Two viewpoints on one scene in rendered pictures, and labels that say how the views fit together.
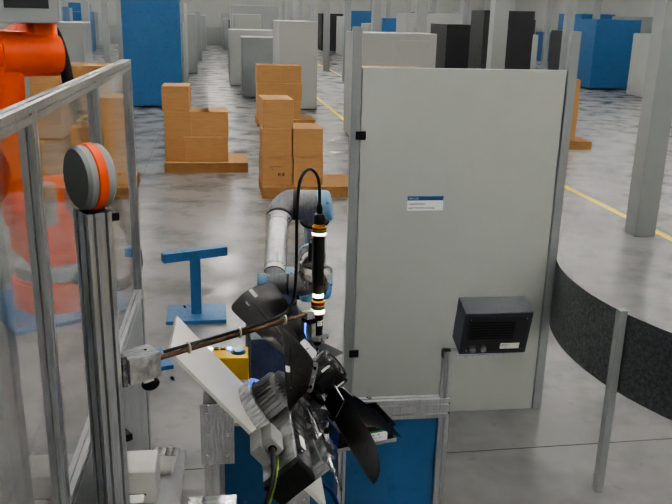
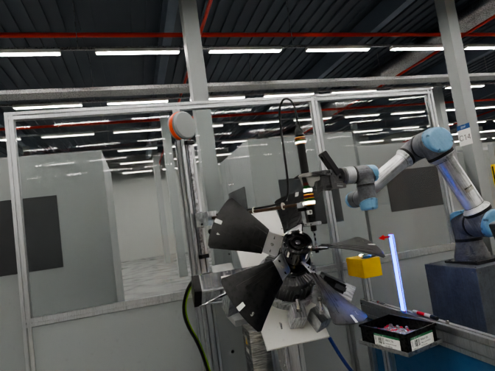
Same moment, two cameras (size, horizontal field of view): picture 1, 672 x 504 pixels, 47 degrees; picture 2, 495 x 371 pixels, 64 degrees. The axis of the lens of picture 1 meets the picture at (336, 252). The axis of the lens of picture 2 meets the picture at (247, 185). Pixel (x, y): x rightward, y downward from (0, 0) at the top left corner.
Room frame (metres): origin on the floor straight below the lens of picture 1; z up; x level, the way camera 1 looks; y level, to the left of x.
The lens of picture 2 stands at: (1.85, -1.53, 1.33)
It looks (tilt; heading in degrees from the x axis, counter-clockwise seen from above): 5 degrees up; 83
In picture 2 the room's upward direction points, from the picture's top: 8 degrees counter-clockwise
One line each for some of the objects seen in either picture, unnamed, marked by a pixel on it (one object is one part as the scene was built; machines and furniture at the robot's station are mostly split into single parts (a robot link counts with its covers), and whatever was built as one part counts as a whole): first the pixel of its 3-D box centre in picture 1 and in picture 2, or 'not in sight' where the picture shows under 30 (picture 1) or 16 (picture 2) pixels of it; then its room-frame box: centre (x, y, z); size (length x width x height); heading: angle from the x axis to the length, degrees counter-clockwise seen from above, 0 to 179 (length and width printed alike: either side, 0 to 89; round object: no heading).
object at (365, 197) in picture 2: (305, 284); (365, 197); (2.56, 0.10, 1.36); 0.11 x 0.08 x 0.11; 90
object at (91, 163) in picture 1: (89, 176); (181, 126); (1.81, 0.58, 1.88); 0.17 x 0.15 x 0.16; 7
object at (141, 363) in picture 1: (137, 364); (205, 218); (1.87, 0.52, 1.37); 0.10 x 0.07 x 0.08; 132
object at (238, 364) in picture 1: (226, 365); (363, 267); (2.61, 0.39, 1.02); 0.16 x 0.10 x 0.11; 97
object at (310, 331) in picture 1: (315, 323); (309, 213); (2.29, 0.06, 1.33); 0.09 x 0.07 x 0.10; 132
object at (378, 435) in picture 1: (358, 425); (397, 333); (2.51, -0.09, 0.85); 0.22 x 0.17 x 0.07; 112
